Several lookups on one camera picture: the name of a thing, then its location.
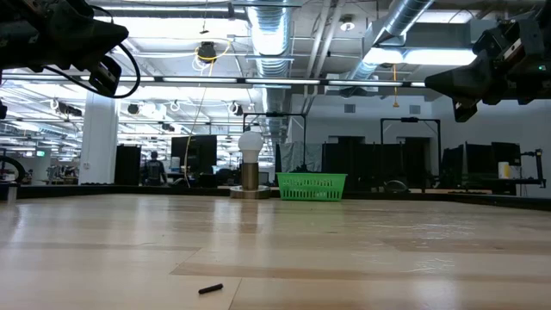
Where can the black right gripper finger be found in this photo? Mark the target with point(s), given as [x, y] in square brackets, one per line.
[469, 89]
[469, 72]

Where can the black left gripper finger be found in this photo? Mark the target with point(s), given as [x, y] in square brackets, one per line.
[86, 49]
[86, 25]

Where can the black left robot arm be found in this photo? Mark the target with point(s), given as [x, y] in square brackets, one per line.
[10, 39]

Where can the black monitor row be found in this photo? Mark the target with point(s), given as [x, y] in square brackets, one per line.
[482, 159]

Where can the white building column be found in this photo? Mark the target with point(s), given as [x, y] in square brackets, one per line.
[99, 142]

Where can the black tall cabinet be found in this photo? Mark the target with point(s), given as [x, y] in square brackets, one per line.
[128, 165]

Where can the black partition panels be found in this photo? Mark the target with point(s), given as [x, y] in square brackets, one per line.
[366, 163]

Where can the white ceiling sensor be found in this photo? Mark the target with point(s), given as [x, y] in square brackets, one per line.
[347, 23]

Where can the person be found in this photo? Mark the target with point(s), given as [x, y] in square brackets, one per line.
[153, 170]

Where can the black flat monitor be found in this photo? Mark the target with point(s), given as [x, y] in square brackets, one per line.
[198, 150]

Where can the grey cloth cover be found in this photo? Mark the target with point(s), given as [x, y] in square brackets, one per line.
[301, 156]

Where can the green plastic mesh basket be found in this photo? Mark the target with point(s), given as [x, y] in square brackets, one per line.
[310, 186]

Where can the white bulb lamp, round base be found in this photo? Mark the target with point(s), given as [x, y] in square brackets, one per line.
[250, 146]

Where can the small black stick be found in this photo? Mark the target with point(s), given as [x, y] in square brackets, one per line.
[210, 288]

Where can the black tube frame stand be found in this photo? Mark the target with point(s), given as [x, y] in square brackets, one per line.
[274, 114]
[410, 119]

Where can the silver ribbed air duct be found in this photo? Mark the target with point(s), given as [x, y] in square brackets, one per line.
[398, 23]
[271, 39]

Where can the black post stand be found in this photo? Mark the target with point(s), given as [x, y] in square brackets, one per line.
[539, 168]

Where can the black overhead camera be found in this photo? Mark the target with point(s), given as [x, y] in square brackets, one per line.
[207, 49]

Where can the black aluminium table frame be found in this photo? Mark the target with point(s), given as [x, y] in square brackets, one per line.
[129, 190]

